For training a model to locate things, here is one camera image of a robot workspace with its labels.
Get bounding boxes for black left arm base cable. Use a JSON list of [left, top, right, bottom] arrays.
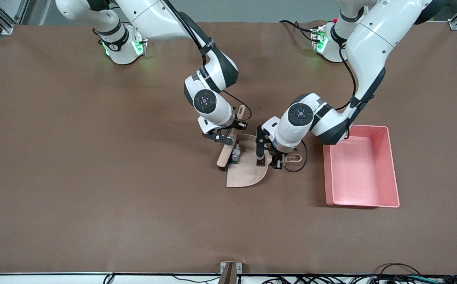
[[279, 20, 316, 42]]

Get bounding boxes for tangled black floor cables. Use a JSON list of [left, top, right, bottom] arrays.
[[260, 274, 457, 284]]

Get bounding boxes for pink plastic bin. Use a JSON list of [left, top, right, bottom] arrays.
[[322, 125, 400, 208]]

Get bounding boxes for beige brush with black bristles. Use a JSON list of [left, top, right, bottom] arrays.
[[216, 104, 247, 171]]

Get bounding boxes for black looped cable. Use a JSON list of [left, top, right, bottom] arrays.
[[374, 263, 422, 277]]

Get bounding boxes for large table cover mat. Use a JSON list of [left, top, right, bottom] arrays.
[[0, 20, 457, 275]]

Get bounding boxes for beige plastic dustpan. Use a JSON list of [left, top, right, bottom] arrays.
[[226, 134, 303, 189]]

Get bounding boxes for metal table edge bracket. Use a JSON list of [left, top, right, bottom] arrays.
[[218, 262, 243, 284]]

